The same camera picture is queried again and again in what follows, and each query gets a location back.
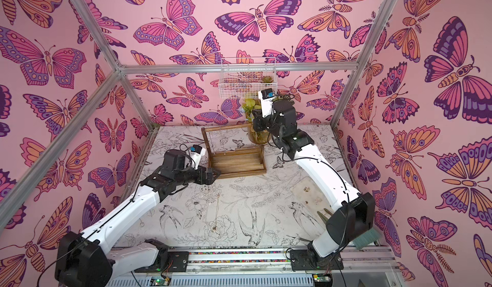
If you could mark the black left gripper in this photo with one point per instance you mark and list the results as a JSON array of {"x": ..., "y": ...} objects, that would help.
[{"x": 209, "y": 180}]

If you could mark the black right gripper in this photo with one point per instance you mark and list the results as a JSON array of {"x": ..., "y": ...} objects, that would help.
[{"x": 261, "y": 119}]

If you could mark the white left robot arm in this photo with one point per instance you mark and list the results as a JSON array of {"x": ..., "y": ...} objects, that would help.
[{"x": 89, "y": 258}]

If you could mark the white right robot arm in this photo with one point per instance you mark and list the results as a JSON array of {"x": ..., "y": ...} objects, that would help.
[{"x": 353, "y": 211}]

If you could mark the wooden jewelry display stand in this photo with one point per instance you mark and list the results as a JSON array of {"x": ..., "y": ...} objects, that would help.
[{"x": 243, "y": 162}]

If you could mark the artificial plant in gold pot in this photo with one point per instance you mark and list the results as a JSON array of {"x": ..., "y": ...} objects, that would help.
[{"x": 249, "y": 105}]

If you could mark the small succulent in basket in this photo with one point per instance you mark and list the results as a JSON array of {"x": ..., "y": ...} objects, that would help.
[{"x": 267, "y": 79}]

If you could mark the teal hand brush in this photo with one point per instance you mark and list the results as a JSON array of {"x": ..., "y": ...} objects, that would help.
[{"x": 368, "y": 238}]

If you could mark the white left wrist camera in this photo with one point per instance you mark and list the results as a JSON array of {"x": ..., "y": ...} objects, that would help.
[{"x": 196, "y": 154}]

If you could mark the white wire wall basket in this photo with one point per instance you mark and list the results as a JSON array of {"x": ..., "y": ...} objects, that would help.
[{"x": 240, "y": 77}]

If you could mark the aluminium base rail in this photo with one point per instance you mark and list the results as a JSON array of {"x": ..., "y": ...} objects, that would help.
[{"x": 268, "y": 266}]

